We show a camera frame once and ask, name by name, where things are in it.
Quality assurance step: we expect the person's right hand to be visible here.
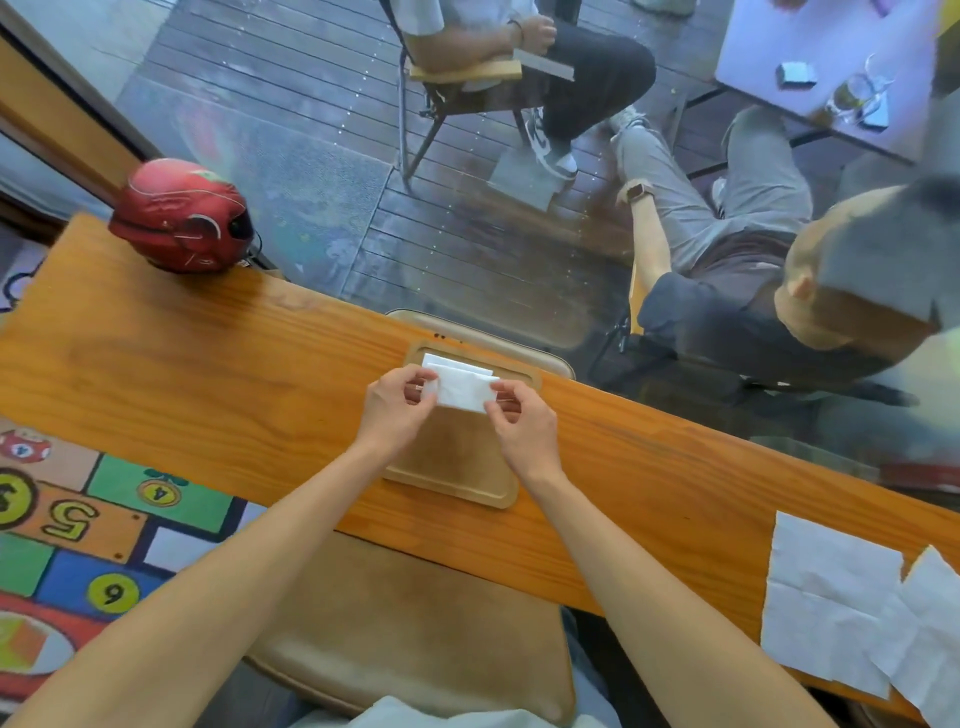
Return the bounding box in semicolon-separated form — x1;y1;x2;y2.
483;378;565;490

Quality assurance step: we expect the person's left hand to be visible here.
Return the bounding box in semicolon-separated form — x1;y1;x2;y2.
351;365;441;460

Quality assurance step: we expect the white paper napkin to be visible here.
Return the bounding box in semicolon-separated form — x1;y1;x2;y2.
868;545;960;728
760;510;906;700
420;353;502;416

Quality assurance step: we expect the person's left forearm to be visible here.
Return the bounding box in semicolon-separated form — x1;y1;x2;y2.
0;441;391;728

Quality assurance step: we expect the person's right forearm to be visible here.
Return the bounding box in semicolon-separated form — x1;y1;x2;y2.
521;471;841;728

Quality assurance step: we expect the beige chair back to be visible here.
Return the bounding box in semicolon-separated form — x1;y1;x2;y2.
384;308;577;381

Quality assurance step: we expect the wooden serving tray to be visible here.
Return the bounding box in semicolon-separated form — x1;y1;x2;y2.
381;340;543;510

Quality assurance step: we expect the tan padded stool seat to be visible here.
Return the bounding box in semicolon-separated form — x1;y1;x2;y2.
243;531;578;726

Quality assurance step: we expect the red motorcycle helmet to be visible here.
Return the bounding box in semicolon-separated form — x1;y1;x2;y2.
108;157;258;276

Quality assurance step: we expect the metal chair with wooden seat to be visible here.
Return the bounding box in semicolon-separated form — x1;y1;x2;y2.
377;0;580;192

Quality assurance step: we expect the colourful numbered play mat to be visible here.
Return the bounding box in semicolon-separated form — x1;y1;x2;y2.
0;414;269;706

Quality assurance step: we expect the white unfolded paper napkin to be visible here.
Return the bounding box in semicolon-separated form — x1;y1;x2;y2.
760;510;906;700
868;545;960;728

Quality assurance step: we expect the clear drinking glass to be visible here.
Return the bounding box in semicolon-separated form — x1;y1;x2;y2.
826;54;896;126

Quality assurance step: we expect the white outdoor table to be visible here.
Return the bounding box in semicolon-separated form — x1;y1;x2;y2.
713;0;960;168

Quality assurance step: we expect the wooden window frame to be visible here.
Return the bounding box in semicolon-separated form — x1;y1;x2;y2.
0;21;160;226

